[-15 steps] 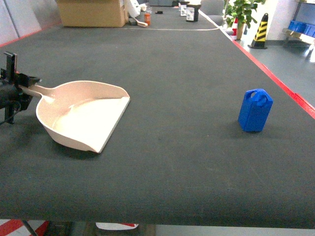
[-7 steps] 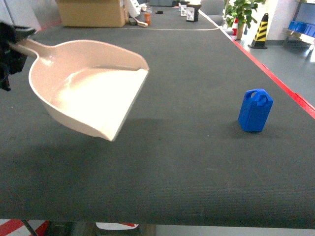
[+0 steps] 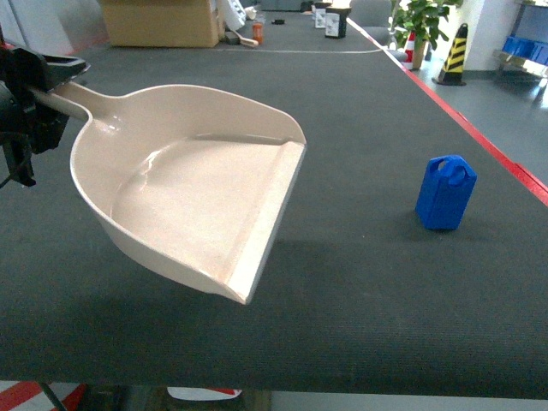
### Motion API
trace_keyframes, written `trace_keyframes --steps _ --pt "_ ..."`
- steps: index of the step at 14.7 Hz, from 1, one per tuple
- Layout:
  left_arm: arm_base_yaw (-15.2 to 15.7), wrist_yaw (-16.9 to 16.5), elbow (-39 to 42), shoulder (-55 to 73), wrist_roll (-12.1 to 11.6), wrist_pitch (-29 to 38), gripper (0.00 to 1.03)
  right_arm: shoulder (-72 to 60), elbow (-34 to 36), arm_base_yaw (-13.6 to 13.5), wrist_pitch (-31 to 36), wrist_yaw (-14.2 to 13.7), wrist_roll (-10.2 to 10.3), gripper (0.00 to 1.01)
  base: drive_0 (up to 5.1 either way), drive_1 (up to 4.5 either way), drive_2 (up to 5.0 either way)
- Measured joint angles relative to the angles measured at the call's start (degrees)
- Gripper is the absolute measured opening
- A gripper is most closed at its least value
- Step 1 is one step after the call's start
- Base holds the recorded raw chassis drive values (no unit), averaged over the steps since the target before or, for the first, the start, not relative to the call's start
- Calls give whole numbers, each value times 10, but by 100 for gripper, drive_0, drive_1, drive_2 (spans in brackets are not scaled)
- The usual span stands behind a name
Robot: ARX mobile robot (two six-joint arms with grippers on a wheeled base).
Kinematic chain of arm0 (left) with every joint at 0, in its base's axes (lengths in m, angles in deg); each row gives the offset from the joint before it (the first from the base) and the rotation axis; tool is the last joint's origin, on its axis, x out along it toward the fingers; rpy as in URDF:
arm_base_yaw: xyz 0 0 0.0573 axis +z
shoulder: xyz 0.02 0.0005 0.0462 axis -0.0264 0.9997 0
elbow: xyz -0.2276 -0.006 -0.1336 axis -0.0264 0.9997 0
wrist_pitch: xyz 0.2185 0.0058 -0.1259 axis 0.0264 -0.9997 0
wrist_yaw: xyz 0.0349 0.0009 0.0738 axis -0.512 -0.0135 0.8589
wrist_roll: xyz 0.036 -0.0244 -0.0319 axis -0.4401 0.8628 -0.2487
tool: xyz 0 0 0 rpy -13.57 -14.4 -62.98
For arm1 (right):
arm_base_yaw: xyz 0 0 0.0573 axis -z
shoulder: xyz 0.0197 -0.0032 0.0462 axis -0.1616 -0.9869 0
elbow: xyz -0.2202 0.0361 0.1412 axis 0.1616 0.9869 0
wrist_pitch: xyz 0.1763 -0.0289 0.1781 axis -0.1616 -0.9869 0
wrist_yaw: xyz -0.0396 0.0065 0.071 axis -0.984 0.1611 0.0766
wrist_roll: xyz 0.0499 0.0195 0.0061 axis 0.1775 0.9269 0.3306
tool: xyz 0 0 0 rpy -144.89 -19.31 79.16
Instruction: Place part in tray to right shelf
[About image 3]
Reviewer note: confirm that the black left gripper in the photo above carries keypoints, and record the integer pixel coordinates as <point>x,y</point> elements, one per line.
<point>27,126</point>

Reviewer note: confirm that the beige plastic dustpan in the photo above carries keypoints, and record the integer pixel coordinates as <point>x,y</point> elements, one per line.
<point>189,181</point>

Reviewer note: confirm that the blue plastic part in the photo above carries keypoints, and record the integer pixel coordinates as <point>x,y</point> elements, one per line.
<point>445,191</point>

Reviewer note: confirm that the steel flow rack shelf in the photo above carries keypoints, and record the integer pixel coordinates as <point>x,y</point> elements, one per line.
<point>525,49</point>

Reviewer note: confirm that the large cardboard box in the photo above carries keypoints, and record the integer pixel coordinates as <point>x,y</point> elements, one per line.
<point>173,24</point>

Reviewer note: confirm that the orange can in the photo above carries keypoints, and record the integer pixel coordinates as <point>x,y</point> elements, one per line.
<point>258,32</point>

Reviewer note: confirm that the black white box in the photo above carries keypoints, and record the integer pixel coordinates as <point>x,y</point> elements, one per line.
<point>335,25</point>
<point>319,18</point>

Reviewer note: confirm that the red white traffic cone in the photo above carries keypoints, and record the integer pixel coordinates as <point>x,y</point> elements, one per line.
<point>409,52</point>

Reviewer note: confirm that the potted green plant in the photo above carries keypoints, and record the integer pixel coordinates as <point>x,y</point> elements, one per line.
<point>422,18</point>

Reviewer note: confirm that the dark green table mat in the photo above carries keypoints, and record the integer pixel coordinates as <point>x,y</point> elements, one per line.
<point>356,296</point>

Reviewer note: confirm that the yellow black traffic cone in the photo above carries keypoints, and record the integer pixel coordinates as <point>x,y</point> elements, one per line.
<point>452,71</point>

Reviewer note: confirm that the wooden handled brush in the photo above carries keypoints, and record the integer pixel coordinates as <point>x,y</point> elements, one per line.
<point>246,41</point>

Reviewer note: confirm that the red metal table frame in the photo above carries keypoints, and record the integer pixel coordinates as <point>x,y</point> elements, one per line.
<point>406,96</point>

